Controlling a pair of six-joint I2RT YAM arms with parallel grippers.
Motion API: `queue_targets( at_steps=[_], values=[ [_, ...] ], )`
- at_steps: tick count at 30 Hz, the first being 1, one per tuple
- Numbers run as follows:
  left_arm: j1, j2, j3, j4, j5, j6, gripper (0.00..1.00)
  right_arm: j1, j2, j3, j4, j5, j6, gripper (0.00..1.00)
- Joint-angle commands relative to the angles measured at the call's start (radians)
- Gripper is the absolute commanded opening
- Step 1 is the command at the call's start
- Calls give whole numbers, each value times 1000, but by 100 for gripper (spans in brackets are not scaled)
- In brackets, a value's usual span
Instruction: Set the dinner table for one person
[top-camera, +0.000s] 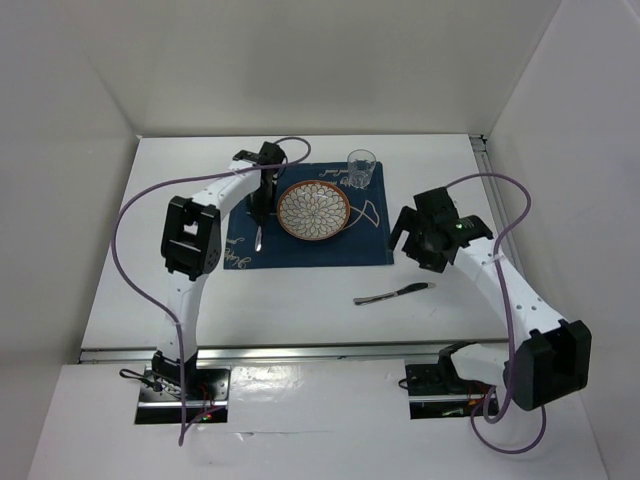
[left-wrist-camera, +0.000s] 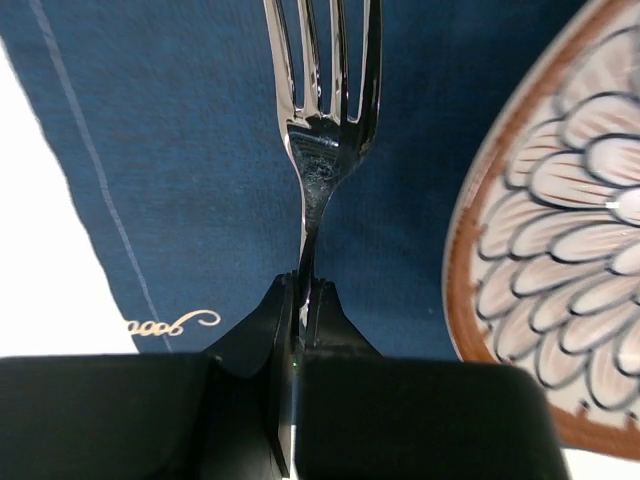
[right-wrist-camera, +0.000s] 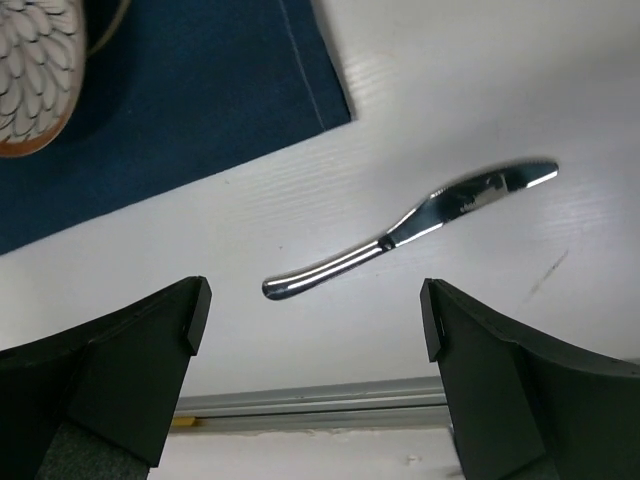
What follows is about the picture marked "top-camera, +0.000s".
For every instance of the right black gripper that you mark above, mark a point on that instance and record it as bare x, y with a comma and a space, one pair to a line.
432, 261

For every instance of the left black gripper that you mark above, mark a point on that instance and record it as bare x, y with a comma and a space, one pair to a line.
262, 212

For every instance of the silver fork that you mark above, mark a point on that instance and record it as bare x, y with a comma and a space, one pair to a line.
258, 239

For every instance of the blue fish placemat cloth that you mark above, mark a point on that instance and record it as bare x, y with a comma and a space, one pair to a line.
362, 242

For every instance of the floral ceramic plate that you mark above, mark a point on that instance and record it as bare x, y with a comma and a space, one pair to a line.
313, 210

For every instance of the clear drinking glass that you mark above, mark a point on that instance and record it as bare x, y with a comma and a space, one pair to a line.
361, 164

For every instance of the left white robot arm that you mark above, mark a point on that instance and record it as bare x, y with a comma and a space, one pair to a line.
192, 248

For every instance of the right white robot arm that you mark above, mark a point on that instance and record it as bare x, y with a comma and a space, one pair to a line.
546, 358

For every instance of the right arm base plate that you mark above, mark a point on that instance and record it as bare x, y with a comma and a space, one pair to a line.
430, 396

